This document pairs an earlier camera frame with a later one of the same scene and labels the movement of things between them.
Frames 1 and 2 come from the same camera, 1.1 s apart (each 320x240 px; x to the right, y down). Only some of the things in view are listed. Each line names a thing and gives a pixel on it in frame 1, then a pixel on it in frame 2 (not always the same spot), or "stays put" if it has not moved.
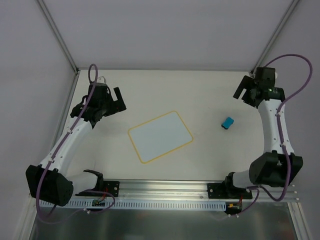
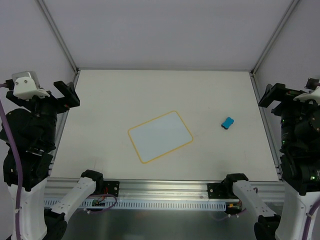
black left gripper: (116, 104) to (46, 99)
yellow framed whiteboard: (157, 137) stays put
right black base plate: (227, 190) stays put
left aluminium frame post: (57, 34) stays put
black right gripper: (246, 90) to (285, 97)
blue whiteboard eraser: (227, 122) stays put
